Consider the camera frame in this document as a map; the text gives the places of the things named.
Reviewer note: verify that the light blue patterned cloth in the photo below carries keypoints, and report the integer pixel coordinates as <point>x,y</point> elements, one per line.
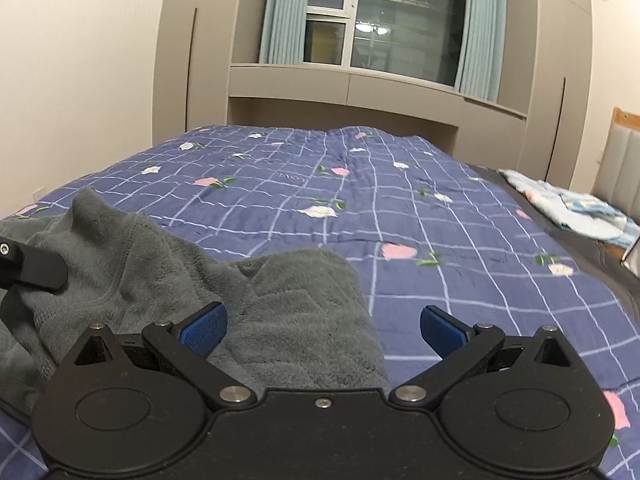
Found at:
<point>570,207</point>

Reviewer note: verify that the light blue curtain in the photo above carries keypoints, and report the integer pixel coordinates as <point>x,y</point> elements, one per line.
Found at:
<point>482,35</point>
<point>282,15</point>

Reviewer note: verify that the white wall socket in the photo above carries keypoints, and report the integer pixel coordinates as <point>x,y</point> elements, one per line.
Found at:
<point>37,193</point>

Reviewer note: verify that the padded wooden headboard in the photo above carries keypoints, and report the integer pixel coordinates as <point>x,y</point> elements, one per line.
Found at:
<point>622,170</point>

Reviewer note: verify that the window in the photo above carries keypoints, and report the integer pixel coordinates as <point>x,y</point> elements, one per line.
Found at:
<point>405,25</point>

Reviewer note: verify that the beige window cabinet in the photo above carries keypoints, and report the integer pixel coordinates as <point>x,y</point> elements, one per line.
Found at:
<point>390,92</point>

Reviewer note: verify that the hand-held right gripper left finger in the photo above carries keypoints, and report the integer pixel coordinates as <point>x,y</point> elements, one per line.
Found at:
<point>205,334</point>

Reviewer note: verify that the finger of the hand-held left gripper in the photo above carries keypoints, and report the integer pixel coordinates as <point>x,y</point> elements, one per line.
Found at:
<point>35,267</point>

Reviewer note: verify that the blue floral checked quilt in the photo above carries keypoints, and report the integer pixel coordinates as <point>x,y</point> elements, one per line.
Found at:
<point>400,200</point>

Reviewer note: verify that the grey fleece pants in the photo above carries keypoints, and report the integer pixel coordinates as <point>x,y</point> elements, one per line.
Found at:
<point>150,270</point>

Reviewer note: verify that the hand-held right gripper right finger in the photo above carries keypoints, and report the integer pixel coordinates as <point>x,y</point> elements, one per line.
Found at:
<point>440,334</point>

